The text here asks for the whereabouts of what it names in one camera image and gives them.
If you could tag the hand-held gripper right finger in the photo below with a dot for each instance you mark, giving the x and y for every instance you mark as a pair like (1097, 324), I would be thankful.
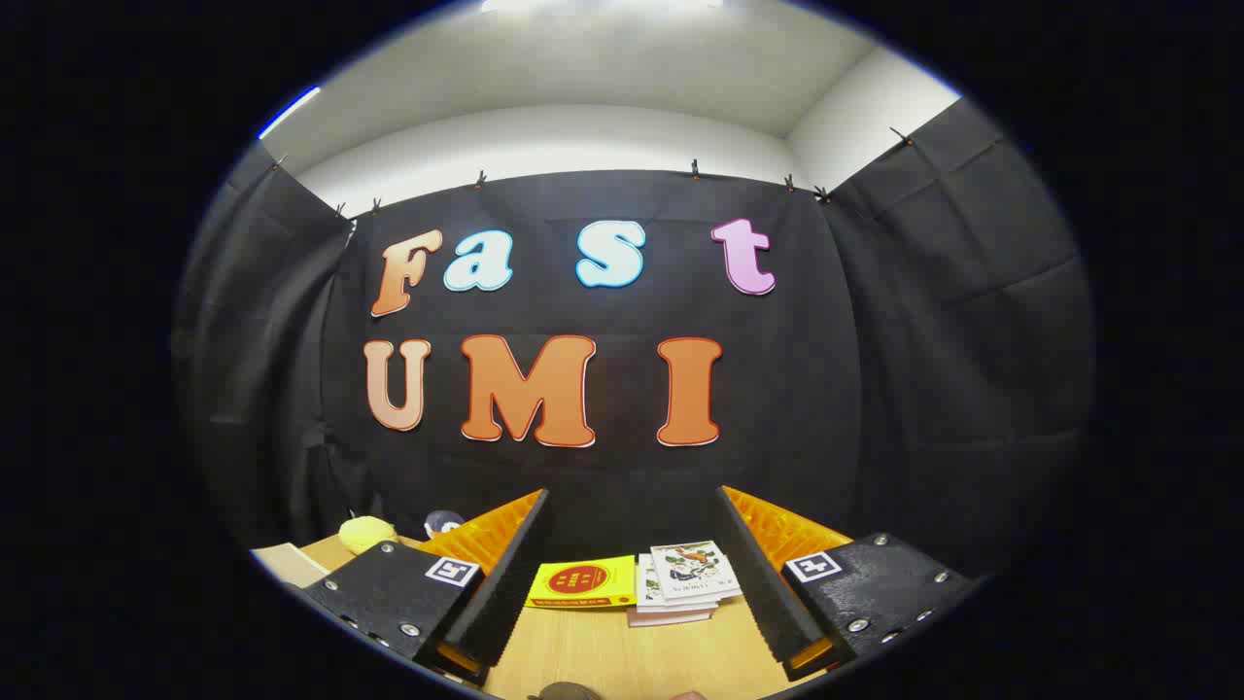
(768, 593)

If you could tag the cream fabric storage box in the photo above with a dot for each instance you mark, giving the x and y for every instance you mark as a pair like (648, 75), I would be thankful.
(282, 564)

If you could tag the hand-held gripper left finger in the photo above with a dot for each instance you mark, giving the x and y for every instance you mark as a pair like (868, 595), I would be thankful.
(505, 583)

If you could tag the yellow book with red circle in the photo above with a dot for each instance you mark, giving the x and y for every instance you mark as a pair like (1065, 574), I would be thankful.
(581, 581)

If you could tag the illustrated white book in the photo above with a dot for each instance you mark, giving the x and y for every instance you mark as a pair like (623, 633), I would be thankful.
(692, 572)

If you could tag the brown spine white book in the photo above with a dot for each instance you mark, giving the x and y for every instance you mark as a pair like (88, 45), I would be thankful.
(661, 618)

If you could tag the blue white penguin plush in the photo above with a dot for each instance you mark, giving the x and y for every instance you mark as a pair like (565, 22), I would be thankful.
(444, 523)

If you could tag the yellow bun plush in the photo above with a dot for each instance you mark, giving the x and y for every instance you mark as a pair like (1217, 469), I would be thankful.
(365, 533)

